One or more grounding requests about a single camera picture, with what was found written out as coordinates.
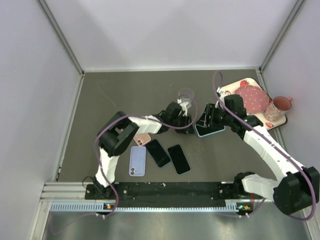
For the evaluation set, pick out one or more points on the grey slotted cable duct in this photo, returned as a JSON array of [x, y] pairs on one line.
[[229, 206]]

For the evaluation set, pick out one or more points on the black phone blue edge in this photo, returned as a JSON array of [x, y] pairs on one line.
[[157, 152]]

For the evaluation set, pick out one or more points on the strawberry pattern tray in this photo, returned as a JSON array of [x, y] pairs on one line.
[[232, 87]]

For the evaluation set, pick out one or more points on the pink floral mug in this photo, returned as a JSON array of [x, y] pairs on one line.
[[278, 107]]

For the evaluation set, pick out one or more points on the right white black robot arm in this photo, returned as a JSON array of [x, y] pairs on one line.
[[296, 187]]

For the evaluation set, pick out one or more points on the clear plastic cup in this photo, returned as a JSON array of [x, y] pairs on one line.
[[186, 93]]

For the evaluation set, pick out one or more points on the black phone middle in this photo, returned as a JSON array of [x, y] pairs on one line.
[[178, 159]]

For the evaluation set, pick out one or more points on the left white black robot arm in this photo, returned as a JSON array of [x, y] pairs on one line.
[[115, 137]]

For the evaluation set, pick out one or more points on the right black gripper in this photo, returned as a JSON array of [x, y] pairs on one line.
[[205, 120]]

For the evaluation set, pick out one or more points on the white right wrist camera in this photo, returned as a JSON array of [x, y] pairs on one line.
[[222, 93]]

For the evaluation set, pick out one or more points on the pink phone case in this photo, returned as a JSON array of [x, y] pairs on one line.
[[142, 139]]

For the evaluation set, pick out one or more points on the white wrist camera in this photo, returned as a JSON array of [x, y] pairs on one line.
[[222, 93], [185, 104]]

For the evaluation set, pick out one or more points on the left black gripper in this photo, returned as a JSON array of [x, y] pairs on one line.
[[189, 130]]

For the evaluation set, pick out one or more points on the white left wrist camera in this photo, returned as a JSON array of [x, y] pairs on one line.
[[185, 104]]

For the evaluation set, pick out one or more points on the light blue phone case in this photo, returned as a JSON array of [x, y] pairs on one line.
[[207, 131]]

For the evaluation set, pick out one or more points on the pink polka dot plate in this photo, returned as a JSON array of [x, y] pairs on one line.
[[255, 99]]

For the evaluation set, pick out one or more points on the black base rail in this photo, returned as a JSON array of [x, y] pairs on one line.
[[179, 194]]

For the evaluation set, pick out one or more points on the lavender phone case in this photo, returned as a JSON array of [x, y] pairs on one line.
[[137, 163]]

